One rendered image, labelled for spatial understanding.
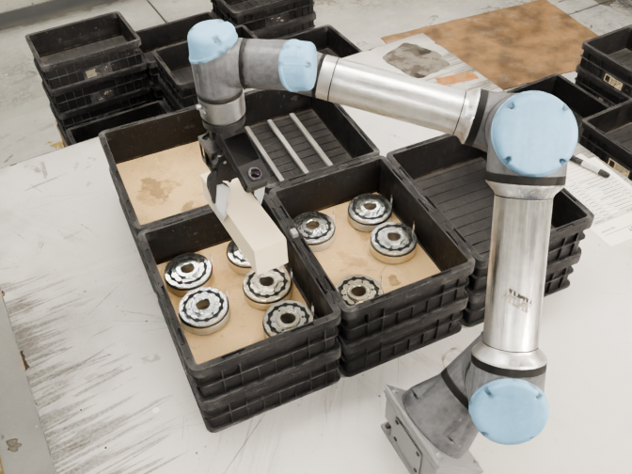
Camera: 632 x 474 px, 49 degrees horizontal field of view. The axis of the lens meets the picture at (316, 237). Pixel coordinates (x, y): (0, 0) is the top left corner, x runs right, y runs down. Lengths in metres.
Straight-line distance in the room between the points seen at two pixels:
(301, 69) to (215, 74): 0.13
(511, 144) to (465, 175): 0.76
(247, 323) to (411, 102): 0.57
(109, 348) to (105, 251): 0.31
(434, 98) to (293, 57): 0.25
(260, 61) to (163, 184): 0.78
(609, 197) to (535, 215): 0.95
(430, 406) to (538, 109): 0.55
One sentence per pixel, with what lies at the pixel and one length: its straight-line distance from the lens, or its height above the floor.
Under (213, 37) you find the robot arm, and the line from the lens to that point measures 1.06.
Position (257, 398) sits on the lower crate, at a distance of 1.40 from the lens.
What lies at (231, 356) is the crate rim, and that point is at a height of 0.93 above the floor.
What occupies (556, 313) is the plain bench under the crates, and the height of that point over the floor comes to 0.70.
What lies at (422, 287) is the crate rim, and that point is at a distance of 1.36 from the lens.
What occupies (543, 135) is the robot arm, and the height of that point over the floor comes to 1.36.
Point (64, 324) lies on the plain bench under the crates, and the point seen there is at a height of 0.70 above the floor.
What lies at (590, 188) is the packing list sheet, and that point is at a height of 0.70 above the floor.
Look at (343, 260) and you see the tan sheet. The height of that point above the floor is 0.83.
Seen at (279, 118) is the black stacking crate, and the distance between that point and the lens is 1.95.
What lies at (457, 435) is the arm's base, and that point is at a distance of 1.29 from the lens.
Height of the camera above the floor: 1.94
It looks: 45 degrees down
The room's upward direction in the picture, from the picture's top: 2 degrees counter-clockwise
